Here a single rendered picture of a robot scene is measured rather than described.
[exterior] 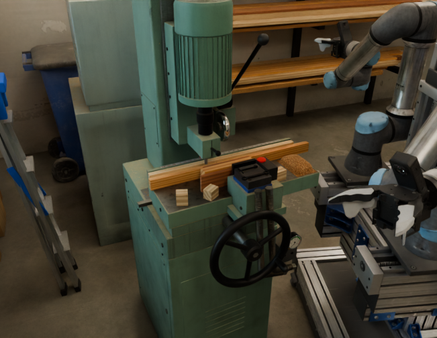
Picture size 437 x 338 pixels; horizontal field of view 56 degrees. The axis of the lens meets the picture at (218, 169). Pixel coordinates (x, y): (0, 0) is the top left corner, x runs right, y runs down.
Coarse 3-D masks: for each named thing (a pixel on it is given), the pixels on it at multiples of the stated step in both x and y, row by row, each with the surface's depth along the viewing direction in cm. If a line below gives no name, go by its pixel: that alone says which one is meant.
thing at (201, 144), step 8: (192, 128) 145; (192, 136) 144; (200, 136) 139; (208, 136) 139; (216, 136) 139; (192, 144) 146; (200, 144) 138; (208, 144) 138; (216, 144) 139; (200, 152) 140; (208, 152) 139
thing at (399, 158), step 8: (400, 152) 76; (392, 160) 76; (400, 160) 74; (408, 160) 74; (416, 160) 74; (392, 168) 78; (400, 168) 75; (408, 168) 74; (416, 168) 74; (400, 176) 78; (408, 176) 76; (416, 176) 75; (408, 184) 78; (416, 184) 76; (424, 184) 78; (424, 192) 79
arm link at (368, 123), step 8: (368, 112) 164; (376, 112) 163; (360, 120) 160; (368, 120) 158; (376, 120) 158; (384, 120) 157; (360, 128) 160; (368, 128) 157; (376, 128) 156; (384, 128) 158; (392, 128) 160; (360, 136) 161; (368, 136) 159; (376, 136) 158; (384, 136) 159; (392, 136) 161; (352, 144) 167; (360, 144) 162; (368, 144) 160; (376, 144) 160
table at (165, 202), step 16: (272, 160) 159; (288, 176) 149; (304, 176) 149; (160, 192) 140; (192, 192) 140; (224, 192) 140; (288, 192) 149; (160, 208) 136; (176, 208) 132; (192, 208) 132; (208, 208) 135; (224, 208) 139; (176, 224) 132
